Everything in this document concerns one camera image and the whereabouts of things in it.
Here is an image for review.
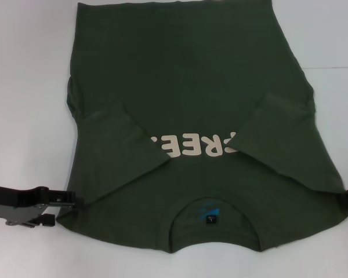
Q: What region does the dark green FREE t-shirt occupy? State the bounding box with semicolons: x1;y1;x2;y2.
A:
56;1;348;256

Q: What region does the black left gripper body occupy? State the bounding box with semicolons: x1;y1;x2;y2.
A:
0;182;50;228

